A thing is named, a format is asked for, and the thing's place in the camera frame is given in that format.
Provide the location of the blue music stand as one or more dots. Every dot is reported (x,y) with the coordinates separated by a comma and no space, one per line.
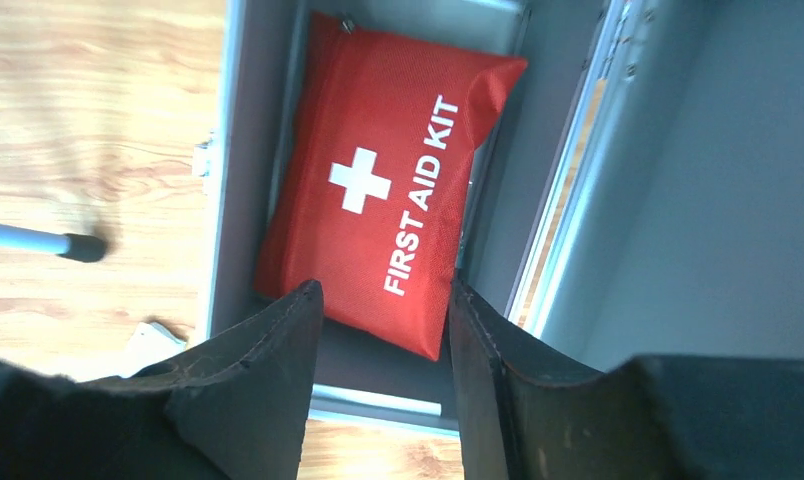
(77,247)

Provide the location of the white pads zip bag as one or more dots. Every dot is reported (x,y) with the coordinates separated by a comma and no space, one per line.
(150,343)

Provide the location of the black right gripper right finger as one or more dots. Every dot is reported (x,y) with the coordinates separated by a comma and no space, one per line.
(527,411)

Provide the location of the red first aid pouch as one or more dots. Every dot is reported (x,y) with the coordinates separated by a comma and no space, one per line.
(374,196)

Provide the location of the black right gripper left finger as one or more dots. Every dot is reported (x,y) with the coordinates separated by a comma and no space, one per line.
(232,407)

